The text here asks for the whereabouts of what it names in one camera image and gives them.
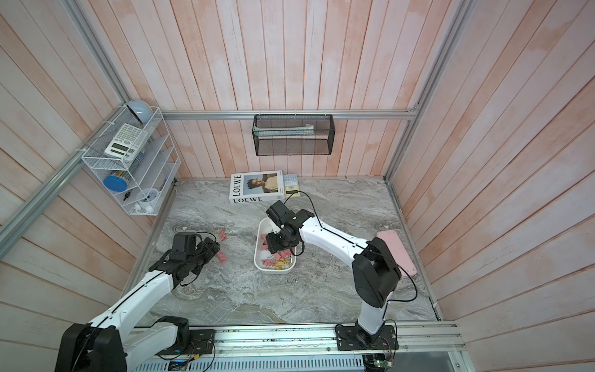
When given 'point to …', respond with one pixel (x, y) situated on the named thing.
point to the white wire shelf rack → (150, 176)
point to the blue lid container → (115, 184)
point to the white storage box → (266, 262)
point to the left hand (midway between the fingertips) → (214, 252)
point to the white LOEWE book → (256, 186)
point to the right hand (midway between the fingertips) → (274, 245)
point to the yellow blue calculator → (291, 185)
